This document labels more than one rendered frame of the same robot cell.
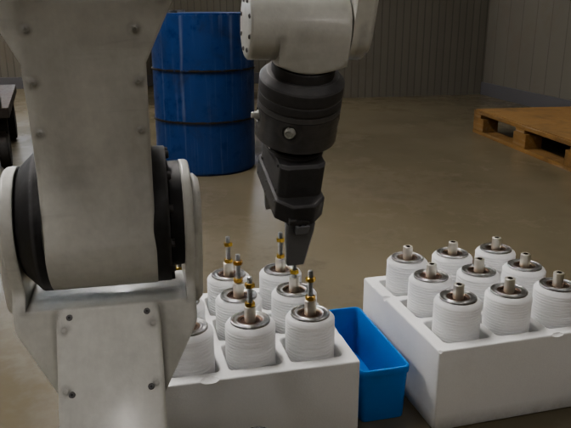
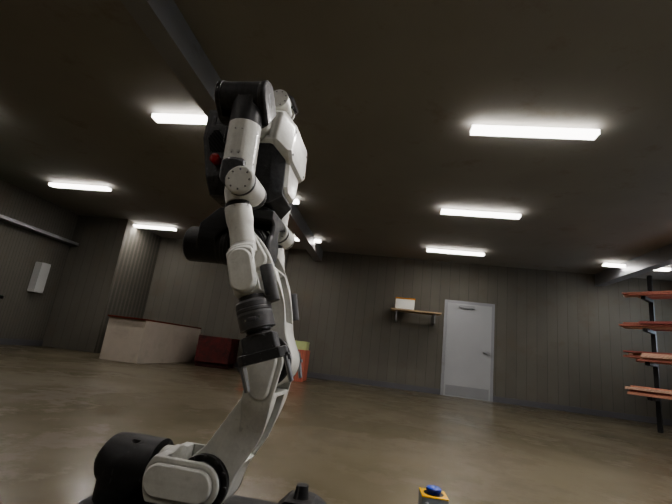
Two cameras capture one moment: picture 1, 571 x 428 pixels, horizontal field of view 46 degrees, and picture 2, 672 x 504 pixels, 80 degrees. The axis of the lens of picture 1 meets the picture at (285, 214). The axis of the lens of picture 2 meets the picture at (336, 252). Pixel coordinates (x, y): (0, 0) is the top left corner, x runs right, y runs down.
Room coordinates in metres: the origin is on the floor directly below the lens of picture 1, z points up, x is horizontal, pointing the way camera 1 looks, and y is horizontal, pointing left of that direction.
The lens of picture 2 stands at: (1.24, -0.89, 0.66)
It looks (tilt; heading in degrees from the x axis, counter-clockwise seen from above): 14 degrees up; 111
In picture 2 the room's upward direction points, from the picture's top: 7 degrees clockwise
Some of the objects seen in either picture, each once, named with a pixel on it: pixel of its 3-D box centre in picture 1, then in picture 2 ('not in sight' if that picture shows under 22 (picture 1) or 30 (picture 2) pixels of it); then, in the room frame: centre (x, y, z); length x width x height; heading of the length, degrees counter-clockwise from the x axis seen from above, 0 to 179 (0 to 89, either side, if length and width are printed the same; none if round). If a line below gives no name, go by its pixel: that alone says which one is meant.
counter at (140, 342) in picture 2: not in sight; (156, 341); (-5.35, 6.22, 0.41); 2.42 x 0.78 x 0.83; 102
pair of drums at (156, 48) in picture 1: (206, 84); not in sight; (3.87, 0.45, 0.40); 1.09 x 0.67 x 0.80; 18
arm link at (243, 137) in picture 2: not in sight; (244, 163); (0.62, -0.04, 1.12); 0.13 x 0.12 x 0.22; 104
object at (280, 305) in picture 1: (294, 329); not in sight; (1.31, -0.02, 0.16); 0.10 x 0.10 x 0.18
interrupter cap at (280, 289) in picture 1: (294, 290); not in sight; (1.31, -0.02, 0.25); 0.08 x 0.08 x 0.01
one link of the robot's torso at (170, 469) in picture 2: not in sight; (195, 474); (0.51, 0.16, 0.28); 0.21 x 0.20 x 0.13; 12
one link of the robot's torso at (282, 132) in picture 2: not in sight; (255, 163); (0.52, 0.16, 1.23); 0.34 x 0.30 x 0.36; 102
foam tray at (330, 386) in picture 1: (240, 365); not in sight; (1.28, 0.10, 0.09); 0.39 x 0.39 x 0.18; 14
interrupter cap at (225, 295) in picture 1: (238, 295); not in sight; (1.28, 0.10, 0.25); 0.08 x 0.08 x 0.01
